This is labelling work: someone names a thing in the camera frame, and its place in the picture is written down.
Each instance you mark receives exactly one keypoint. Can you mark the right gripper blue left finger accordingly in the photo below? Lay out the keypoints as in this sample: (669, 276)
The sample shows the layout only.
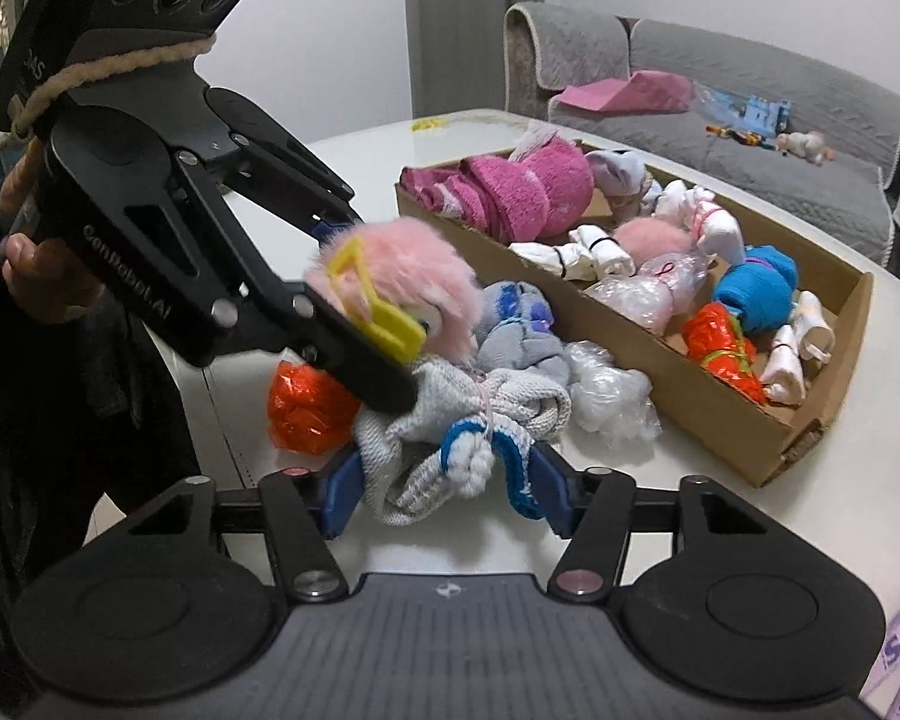
(303, 512)

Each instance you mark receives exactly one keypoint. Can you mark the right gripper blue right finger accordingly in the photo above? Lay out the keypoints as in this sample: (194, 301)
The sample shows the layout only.
(592, 512)

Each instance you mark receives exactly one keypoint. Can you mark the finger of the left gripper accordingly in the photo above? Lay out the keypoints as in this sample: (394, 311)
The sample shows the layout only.
(292, 165)
(292, 315)

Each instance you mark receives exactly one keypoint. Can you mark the orange plastic bag ball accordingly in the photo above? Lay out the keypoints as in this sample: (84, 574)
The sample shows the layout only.
(308, 411)

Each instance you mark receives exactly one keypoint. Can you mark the clear plastic bag ball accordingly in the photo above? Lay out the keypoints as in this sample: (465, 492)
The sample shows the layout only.
(608, 402)

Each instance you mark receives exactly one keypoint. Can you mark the pink fluffy plush yellow glasses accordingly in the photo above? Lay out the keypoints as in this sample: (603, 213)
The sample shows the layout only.
(408, 269)

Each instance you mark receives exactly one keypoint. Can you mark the grey blue sock bundle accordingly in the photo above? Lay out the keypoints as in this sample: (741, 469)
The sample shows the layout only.
(516, 332)

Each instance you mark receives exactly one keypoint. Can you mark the white sock peach band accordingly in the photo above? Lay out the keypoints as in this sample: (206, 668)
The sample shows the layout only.
(589, 255)

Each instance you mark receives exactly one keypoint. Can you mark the clear bubble wrap roll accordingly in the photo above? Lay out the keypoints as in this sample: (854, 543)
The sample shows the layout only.
(662, 288)

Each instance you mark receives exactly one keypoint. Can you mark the white sock pink band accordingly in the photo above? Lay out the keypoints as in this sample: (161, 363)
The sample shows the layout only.
(713, 228)

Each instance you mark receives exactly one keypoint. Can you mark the left hand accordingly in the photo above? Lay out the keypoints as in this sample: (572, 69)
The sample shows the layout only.
(46, 279)

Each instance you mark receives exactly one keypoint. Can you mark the phone on left gripper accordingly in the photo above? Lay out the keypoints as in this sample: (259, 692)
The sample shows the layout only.
(52, 34)

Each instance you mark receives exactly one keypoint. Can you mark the orange bag in box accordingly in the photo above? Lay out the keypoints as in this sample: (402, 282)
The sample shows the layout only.
(715, 341)

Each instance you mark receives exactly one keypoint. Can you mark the cardboard box tray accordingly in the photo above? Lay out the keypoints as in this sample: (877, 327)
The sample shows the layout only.
(758, 441)

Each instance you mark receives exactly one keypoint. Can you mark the magenta towel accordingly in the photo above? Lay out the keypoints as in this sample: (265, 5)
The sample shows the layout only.
(538, 192)

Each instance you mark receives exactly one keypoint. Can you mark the small pink pompom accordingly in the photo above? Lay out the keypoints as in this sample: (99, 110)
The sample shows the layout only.
(643, 239)

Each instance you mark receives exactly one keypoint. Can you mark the white sock roll in box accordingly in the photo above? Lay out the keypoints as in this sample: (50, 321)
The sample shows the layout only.
(805, 338)

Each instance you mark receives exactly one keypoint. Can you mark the blue sock roll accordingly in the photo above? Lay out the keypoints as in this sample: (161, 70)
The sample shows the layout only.
(758, 292)

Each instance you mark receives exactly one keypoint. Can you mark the white grey sock in box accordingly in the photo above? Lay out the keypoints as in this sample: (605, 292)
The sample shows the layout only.
(626, 183)

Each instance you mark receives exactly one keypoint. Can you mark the pink cushion on sofa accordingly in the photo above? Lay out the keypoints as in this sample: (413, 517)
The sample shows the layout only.
(644, 92)

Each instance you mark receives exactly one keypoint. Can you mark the white plush toy on sofa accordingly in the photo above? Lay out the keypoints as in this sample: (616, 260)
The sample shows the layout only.
(808, 146)

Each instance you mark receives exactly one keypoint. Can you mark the grey sofa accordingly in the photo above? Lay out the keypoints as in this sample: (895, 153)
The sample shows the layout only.
(855, 197)

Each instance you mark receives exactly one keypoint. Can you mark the blue toy on sofa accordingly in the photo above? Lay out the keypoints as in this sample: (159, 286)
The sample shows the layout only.
(754, 114)

